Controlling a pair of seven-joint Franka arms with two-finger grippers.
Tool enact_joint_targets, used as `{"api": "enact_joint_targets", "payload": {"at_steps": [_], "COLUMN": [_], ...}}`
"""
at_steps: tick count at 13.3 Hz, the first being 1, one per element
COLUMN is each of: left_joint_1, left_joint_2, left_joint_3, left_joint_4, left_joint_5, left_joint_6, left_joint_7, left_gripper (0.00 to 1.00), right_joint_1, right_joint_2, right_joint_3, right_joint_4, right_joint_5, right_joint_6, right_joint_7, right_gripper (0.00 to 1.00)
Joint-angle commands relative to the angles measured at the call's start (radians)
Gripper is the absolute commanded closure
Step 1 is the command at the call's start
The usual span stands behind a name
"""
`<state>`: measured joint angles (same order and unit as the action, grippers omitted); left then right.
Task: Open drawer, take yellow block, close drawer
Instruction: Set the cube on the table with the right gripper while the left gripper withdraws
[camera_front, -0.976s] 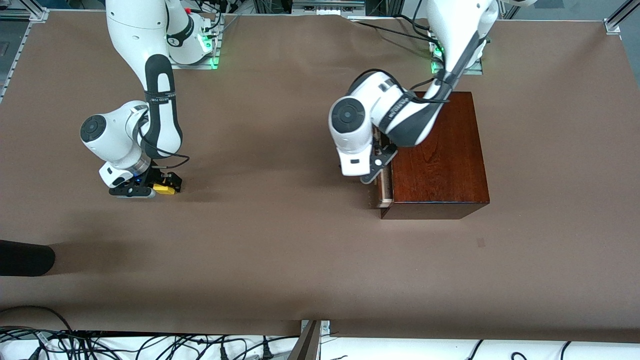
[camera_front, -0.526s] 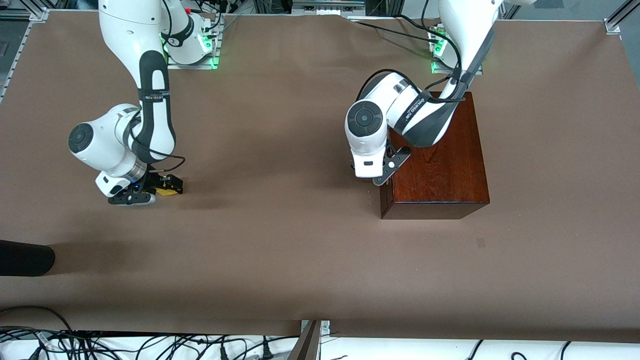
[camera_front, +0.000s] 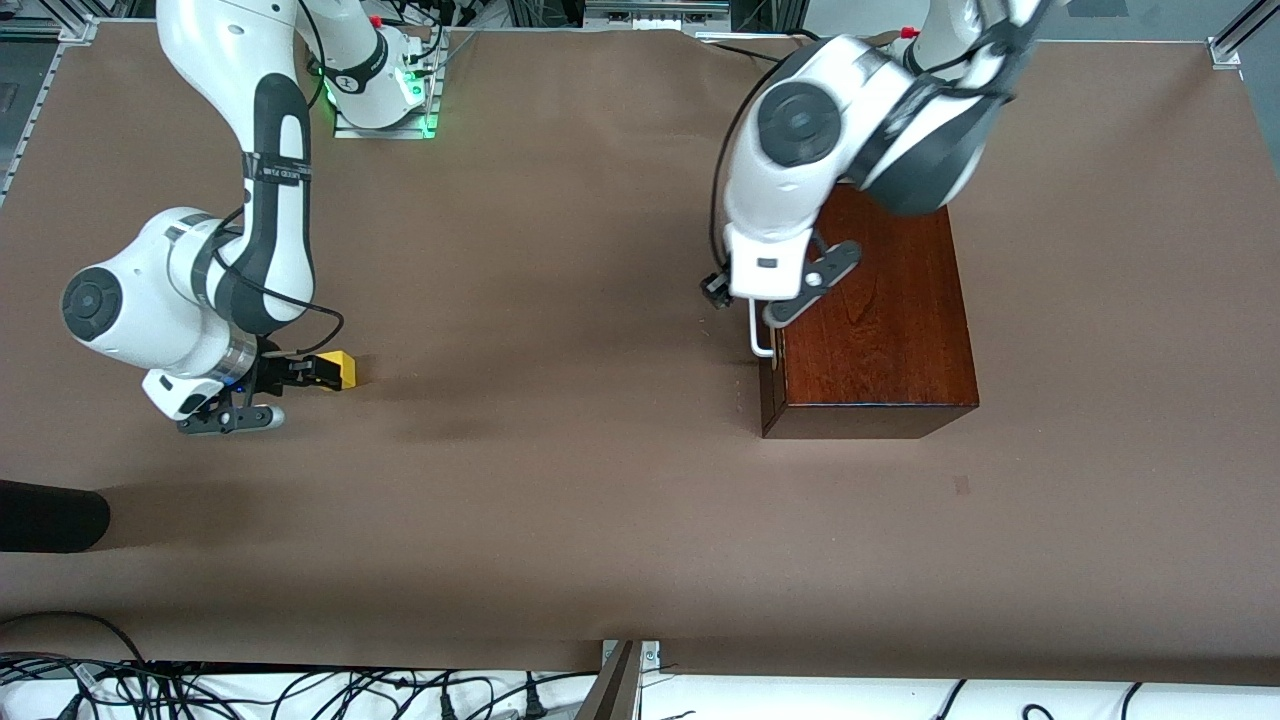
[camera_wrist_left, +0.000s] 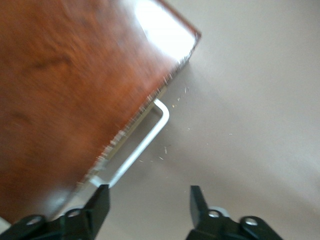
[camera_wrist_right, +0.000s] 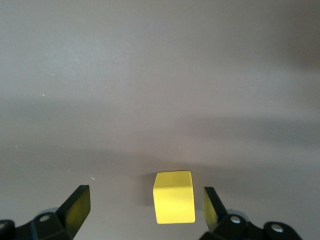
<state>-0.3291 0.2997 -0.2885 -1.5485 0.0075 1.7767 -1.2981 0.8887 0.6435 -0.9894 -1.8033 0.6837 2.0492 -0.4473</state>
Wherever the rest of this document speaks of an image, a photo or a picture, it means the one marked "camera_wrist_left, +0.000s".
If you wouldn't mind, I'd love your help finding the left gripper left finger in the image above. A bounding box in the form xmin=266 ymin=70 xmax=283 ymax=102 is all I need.
xmin=0 ymin=183 xmax=111 ymax=240

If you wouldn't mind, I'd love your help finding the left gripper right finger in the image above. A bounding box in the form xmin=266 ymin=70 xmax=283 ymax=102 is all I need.
xmin=184 ymin=185 xmax=284 ymax=240

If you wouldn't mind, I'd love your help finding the dark brown wooden drawer cabinet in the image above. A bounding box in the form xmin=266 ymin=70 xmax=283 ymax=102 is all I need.
xmin=0 ymin=0 xmax=203 ymax=225

